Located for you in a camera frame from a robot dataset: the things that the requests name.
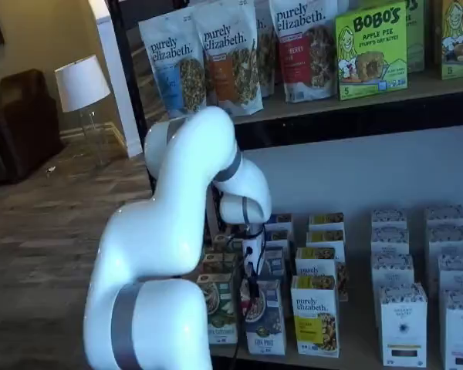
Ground white patterned box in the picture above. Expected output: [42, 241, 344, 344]
[424, 206, 463, 231]
[439, 288, 463, 370]
[371, 209, 408, 232]
[371, 227, 410, 258]
[426, 225, 463, 273]
[378, 283, 428, 366]
[438, 254, 463, 294]
[371, 254, 414, 309]

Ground brown armchair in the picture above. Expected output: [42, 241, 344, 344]
[0, 69, 65, 188]

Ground long black robot cable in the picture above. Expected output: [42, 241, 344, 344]
[231, 246, 256, 370]

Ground blue and white cereal box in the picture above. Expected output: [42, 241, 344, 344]
[243, 279, 286, 355]
[265, 230, 290, 251]
[262, 246, 286, 284]
[268, 214, 294, 233]

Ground green apple pie snack box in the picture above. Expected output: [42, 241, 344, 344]
[334, 2, 408, 101]
[403, 0, 425, 74]

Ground red granola pouch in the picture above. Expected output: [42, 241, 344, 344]
[269, 0, 339, 103]

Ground looped black gripper cable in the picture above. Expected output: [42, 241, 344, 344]
[225, 225, 264, 247]

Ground orange granola pouch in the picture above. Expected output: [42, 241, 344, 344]
[191, 5, 263, 116]
[254, 0, 278, 98]

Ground peanut butter snack box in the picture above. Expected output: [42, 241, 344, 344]
[434, 0, 463, 81]

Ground white shade floor lamp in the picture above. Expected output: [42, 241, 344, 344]
[54, 54, 115, 169]

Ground blue granola pouch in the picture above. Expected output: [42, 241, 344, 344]
[138, 15, 208, 119]

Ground green and white cereal box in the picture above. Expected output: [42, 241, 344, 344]
[211, 234, 243, 255]
[198, 273, 238, 345]
[202, 252, 236, 277]

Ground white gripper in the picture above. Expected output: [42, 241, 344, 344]
[242, 230, 265, 301]

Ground black metal shelving unit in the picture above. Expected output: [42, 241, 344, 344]
[107, 0, 463, 370]

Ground yellow and white granola box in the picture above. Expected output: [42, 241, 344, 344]
[306, 230, 346, 251]
[295, 246, 349, 302]
[308, 212, 345, 233]
[291, 275, 340, 358]

